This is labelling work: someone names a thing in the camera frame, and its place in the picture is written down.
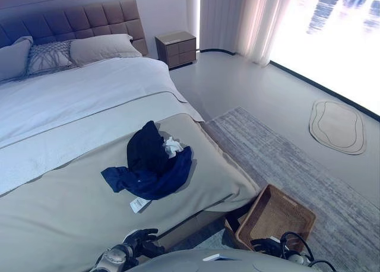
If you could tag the beige pillow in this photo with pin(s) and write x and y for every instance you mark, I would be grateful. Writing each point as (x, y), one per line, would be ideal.
(101, 47)

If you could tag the large bright window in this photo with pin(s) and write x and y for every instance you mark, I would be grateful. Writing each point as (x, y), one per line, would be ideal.
(335, 46)

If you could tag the white sheer curtain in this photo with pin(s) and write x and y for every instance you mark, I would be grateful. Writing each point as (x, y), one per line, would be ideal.
(237, 19)

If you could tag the white duvet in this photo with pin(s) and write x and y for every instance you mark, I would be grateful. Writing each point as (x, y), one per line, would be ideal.
(74, 99)

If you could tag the patterned grey cushion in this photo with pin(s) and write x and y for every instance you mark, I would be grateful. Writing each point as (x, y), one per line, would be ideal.
(47, 56)

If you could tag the brown wicker basket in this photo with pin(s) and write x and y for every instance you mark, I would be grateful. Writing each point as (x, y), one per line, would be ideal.
(276, 215)

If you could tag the grey pillow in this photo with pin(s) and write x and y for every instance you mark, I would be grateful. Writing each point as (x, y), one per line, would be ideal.
(12, 59)

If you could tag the grey robot torso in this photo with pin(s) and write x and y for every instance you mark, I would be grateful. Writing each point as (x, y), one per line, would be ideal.
(184, 261)

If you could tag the beige oval rug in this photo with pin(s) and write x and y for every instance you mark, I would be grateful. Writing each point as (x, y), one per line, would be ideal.
(337, 128)

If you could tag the beige padded bed frame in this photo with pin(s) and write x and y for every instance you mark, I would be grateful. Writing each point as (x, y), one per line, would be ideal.
(190, 227)

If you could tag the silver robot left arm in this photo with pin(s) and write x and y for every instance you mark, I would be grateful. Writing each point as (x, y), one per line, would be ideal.
(114, 257)

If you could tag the vertical light strip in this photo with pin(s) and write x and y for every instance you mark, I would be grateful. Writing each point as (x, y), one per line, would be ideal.
(197, 16)

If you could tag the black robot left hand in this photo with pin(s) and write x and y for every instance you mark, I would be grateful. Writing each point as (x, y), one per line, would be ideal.
(142, 243)

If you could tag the brown tufted headboard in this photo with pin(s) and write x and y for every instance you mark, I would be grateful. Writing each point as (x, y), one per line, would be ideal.
(98, 16)

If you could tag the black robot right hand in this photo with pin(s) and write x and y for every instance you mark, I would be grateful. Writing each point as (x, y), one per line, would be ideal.
(270, 244)

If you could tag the bed with beige blanket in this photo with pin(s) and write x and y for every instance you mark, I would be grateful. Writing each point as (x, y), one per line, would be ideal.
(74, 200)

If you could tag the white garment with blue print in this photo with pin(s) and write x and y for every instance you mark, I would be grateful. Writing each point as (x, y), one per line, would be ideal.
(172, 147)

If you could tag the brown nightstand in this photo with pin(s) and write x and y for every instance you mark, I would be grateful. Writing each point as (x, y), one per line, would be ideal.
(176, 50)

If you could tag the navy blue garment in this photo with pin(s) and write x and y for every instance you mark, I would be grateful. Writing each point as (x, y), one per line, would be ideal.
(166, 183)

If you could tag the black garment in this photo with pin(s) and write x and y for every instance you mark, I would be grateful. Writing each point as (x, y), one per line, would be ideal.
(145, 153)

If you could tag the white clothing label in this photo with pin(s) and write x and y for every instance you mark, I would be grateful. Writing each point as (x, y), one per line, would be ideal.
(139, 205)

